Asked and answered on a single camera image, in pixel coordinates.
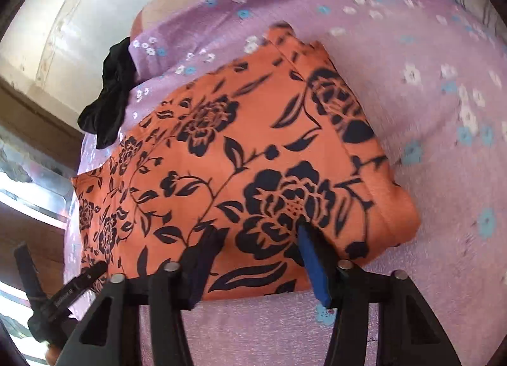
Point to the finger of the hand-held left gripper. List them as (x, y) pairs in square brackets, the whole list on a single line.
[(93, 273)]

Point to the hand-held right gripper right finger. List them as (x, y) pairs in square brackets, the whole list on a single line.
[(315, 267)]

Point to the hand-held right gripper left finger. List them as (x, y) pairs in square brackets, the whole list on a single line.
[(204, 267)]

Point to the orange floral dress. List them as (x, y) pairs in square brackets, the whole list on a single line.
[(245, 132)]

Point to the purple floral bedsheet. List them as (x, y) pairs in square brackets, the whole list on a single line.
[(435, 191)]

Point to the wooden stained glass door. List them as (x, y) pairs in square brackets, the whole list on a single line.
[(35, 120)]

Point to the black crumpled cloth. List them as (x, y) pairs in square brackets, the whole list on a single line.
[(109, 108)]

